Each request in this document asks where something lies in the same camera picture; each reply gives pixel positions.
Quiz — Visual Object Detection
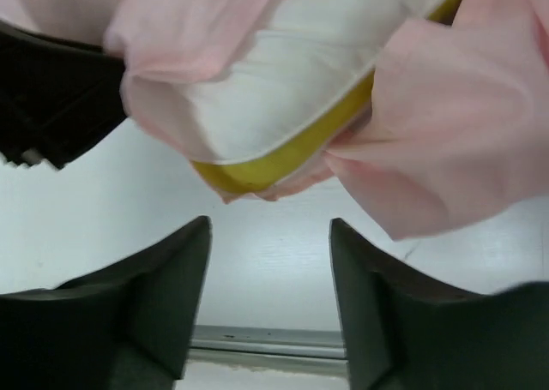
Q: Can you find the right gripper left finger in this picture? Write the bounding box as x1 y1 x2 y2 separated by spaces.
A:
1 216 211 389

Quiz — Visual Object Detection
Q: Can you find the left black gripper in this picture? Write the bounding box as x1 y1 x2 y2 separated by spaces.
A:
1 22 126 170

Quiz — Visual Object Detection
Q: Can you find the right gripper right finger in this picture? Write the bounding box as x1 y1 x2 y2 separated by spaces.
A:
329 219 548 389

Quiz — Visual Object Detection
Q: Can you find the white pillow yellow edge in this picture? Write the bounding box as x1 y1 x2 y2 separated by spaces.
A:
184 0 461 195

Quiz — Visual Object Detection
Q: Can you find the pink blue printed pillowcase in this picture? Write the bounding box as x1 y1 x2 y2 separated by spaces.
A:
1 0 548 239

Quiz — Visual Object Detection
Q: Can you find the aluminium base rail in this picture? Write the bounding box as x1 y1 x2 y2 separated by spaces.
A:
190 326 347 370

